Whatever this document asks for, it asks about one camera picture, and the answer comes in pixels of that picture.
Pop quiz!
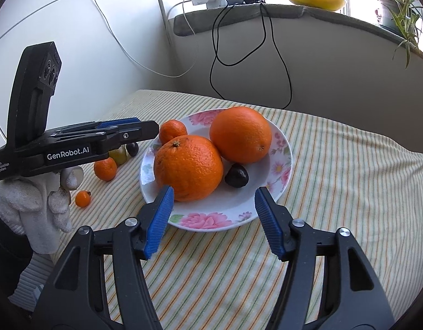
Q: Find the small green fruit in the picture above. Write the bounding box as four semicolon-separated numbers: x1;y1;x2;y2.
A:
109;145;130;166

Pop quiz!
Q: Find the striped tablecloth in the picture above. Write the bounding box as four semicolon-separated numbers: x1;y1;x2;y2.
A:
50;89;423;330

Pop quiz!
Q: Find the white power cord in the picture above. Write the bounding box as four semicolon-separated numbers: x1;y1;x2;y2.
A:
167;0;195;45

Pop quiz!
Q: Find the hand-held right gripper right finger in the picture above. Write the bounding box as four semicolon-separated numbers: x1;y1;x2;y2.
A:
254;186;395;330

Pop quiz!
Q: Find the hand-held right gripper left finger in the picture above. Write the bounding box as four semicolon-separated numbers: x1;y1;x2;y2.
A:
32;185;175;330

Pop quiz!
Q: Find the small tangerine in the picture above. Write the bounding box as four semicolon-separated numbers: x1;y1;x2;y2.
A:
94;157;118;182
159;120;188;145

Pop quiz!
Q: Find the white cabinet panel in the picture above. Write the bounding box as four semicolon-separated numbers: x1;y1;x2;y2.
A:
0;0;174;145

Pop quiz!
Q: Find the large orange with stem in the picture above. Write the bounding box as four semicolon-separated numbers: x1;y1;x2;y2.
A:
154;135;224;202

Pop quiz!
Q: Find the dark brown round fruit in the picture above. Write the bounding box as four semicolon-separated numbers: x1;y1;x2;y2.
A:
225;163;249;188

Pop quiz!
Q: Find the person's left hand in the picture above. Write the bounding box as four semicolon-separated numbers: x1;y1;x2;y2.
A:
0;166;85;253

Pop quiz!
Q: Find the potted spider plant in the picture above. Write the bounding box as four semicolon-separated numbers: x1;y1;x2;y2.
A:
352;0;423;69

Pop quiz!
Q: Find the floral white plate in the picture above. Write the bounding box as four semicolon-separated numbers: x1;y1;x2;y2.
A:
140;109;293;233

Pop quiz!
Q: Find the black cable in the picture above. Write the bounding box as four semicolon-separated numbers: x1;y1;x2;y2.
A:
210;0;293;110

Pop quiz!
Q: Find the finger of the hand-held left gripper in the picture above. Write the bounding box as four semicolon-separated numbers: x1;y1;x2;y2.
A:
45;117;142;138
91;120;160;153

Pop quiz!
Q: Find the tiny orange kumquat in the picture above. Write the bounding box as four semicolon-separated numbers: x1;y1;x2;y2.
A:
75;190;92;208

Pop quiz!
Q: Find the large smooth orange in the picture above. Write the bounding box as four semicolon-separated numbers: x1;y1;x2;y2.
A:
209;106;273;164

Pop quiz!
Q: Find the long white cable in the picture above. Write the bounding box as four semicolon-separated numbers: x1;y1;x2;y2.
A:
88;0;196;78

